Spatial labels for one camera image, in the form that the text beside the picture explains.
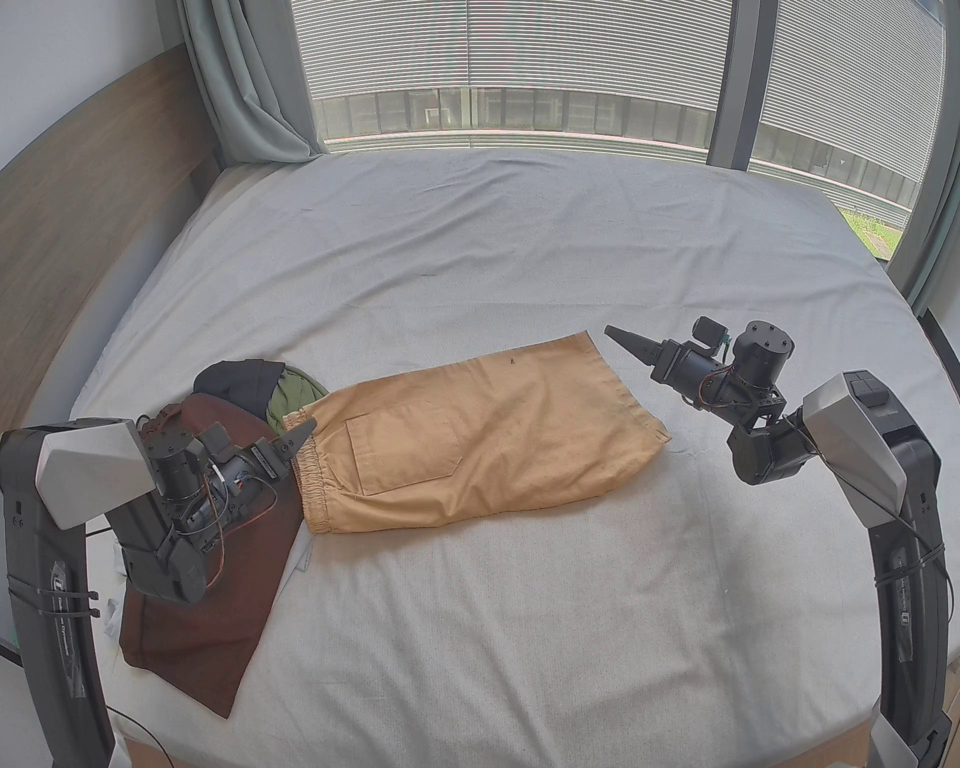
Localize tan shorts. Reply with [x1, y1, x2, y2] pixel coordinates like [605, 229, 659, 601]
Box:
[283, 330, 671, 535]

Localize green garment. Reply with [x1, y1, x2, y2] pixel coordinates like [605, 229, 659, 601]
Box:
[266, 365, 331, 429]

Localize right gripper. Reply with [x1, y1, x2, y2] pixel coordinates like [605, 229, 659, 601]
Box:
[648, 339, 733, 399]

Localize black cable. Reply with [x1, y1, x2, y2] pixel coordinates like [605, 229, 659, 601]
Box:
[105, 703, 175, 768]

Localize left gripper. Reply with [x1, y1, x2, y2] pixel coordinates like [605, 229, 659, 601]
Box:
[223, 417, 321, 493]

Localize brown garment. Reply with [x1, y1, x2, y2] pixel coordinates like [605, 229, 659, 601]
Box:
[118, 393, 312, 720]

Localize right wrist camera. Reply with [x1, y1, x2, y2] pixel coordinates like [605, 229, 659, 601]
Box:
[691, 316, 730, 357]

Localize grey-green curtain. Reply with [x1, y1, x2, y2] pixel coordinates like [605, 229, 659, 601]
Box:
[887, 0, 960, 316]
[176, 0, 327, 165]

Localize bed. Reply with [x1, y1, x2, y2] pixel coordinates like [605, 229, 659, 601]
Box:
[0, 41, 960, 768]

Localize black garment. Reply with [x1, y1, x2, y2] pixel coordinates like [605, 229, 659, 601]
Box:
[192, 360, 290, 414]

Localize window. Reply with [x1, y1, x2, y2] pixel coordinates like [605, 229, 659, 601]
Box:
[288, 0, 946, 260]

